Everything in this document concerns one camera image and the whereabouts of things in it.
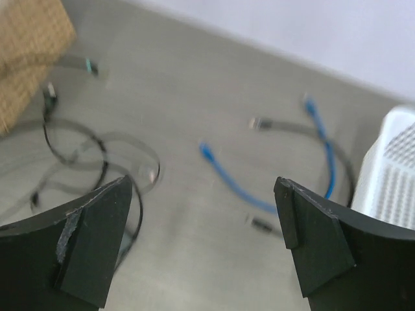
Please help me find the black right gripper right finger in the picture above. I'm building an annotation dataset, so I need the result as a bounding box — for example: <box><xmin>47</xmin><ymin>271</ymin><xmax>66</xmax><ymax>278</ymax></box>
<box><xmin>274</xmin><ymin>178</ymin><xmax>414</xmax><ymax>310</ymax></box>

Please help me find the wicker basket with liner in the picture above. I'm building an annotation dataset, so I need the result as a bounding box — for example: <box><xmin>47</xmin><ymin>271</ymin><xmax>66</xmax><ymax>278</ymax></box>
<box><xmin>1</xmin><ymin>1</ymin><xmax>76</xmax><ymax>135</ymax></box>

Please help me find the black braided cable teal boot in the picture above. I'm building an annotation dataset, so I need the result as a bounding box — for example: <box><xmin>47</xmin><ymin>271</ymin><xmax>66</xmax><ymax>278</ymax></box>
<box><xmin>41</xmin><ymin>56</ymin><xmax>161</xmax><ymax>195</ymax></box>

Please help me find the white plastic perforated basket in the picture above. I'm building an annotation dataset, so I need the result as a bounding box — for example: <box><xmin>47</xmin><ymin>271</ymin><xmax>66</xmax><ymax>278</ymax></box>
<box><xmin>351</xmin><ymin>106</ymin><xmax>414</xmax><ymax>230</ymax></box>

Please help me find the black ethernet cable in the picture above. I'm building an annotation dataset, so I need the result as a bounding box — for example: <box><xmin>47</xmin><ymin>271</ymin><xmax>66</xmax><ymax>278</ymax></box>
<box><xmin>248</xmin><ymin>116</ymin><xmax>356</xmax><ymax>240</ymax></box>

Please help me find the thin black power cord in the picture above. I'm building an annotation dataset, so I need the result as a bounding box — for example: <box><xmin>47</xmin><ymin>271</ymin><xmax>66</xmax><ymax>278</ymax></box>
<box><xmin>29</xmin><ymin>82</ymin><xmax>145</xmax><ymax>263</ymax></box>

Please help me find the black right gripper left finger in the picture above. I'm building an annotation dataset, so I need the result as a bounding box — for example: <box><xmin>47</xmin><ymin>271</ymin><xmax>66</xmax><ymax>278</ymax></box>
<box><xmin>1</xmin><ymin>176</ymin><xmax>132</xmax><ymax>310</ymax></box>

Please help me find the blue ethernet cable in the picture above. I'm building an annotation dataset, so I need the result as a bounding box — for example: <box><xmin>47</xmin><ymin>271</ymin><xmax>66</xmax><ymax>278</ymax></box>
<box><xmin>198</xmin><ymin>92</ymin><xmax>338</xmax><ymax>214</ymax></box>

